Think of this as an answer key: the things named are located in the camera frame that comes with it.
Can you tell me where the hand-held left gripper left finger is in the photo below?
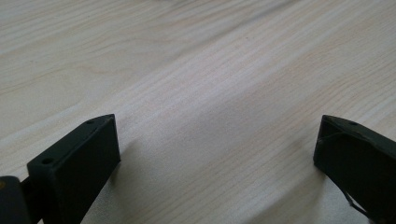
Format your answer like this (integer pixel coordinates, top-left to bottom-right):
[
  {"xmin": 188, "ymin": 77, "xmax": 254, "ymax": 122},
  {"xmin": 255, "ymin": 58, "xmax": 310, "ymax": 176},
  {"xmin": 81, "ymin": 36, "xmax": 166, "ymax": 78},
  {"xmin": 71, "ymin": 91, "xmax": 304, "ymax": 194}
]
[{"xmin": 26, "ymin": 113, "xmax": 121, "ymax": 224}]

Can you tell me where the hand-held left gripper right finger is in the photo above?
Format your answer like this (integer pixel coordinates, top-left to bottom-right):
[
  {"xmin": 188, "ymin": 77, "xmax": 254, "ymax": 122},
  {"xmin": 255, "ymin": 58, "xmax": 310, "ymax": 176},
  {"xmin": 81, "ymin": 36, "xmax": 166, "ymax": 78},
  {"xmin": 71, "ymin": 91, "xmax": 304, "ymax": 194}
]
[{"xmin": 312, "ymin": 114, "xmax": 396, "ymax": 224}]

